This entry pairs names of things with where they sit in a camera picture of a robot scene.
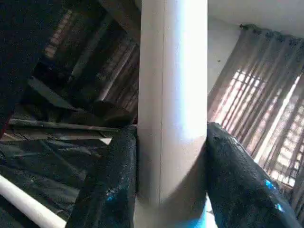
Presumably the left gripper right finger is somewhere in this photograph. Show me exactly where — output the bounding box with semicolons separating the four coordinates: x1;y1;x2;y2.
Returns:
205;122;304;228

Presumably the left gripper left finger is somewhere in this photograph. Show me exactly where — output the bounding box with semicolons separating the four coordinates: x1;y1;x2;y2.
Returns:
66;124;139;228

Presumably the white plastic table leg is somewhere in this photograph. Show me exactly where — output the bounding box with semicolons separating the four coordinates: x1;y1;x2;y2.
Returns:
0;174;68;228
134;0;209;228

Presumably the black work mat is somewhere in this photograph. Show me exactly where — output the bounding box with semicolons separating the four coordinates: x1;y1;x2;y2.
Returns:
0;135;119;224

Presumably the grey curtain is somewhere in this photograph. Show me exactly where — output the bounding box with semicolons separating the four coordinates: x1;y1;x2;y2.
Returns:
208;24;304;190

